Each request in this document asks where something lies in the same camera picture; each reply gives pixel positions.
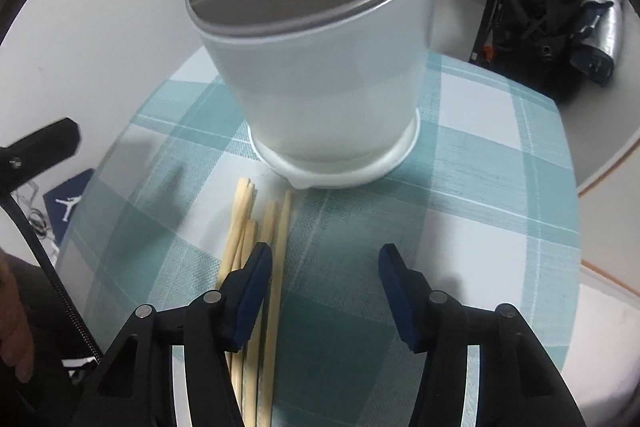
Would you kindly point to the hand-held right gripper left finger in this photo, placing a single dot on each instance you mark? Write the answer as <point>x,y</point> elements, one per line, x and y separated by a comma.
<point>247,302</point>

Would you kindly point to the small orange object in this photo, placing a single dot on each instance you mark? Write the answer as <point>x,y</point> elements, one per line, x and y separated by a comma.
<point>485,54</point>

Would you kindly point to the person's left hand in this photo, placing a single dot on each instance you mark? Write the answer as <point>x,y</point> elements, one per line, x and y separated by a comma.
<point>17,332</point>

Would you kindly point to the white utensil holder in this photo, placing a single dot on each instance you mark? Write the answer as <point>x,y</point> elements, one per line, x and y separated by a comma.
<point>325,107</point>

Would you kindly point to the teal checked tablecloth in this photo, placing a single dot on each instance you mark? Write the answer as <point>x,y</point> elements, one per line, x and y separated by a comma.
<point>475,207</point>

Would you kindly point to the black hanging coat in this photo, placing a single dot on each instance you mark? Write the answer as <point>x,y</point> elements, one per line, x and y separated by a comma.
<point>540,7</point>

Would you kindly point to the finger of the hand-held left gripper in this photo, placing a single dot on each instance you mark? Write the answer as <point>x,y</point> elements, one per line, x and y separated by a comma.
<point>45,142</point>

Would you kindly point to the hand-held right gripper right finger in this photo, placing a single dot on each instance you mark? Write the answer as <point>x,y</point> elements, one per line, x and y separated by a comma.
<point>400,302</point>

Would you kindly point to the white wood-trimmed panel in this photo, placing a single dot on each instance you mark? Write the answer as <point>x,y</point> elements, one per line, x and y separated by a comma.
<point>615,217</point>

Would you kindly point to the navy bag with white logo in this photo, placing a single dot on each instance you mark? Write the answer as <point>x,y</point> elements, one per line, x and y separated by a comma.
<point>75,187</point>

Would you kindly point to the bundle of bamboo chopsticks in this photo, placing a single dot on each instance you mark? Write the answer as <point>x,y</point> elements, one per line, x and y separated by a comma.
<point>255,397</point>

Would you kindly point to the silver folded umbrella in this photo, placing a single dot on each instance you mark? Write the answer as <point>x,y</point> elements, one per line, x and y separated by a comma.
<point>607,32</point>

